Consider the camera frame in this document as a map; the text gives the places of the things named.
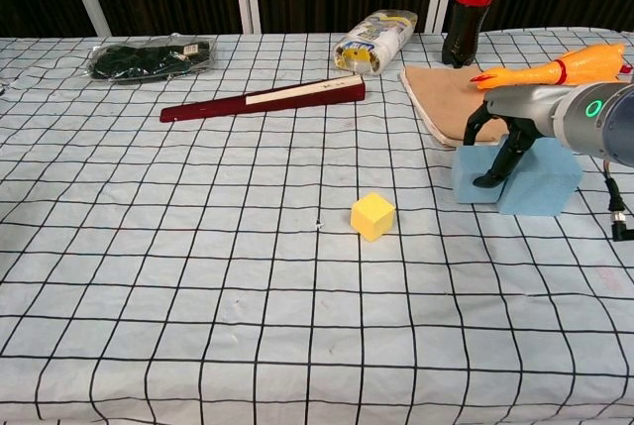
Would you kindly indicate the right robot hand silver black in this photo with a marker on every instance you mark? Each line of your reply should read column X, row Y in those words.
column 525, row 105

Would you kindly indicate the small yellow foam cube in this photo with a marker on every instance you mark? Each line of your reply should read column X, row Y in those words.
column 371, row 217

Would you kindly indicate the yellow rubber chicken toy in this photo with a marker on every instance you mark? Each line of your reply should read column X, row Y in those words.
column 569, row 68

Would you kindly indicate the large blue foam cube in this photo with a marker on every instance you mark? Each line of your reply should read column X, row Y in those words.
column 545, row 187

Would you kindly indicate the brown spiral notebook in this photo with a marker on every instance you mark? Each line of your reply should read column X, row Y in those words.
column 441, row 98

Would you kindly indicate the cola bottle red label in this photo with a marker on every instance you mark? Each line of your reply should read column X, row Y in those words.
column 465, row 24

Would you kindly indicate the pack of white tape rolls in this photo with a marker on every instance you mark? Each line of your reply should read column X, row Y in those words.
column 371, row 43

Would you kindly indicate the dark red folded fan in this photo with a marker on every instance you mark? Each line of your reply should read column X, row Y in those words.
column 277, row 98

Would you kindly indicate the white black checkered tablecloth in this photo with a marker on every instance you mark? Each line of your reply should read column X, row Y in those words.
column 198, row 271

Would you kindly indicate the black gloves in plastic bag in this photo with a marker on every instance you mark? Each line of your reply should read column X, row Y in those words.
column 148, row 58

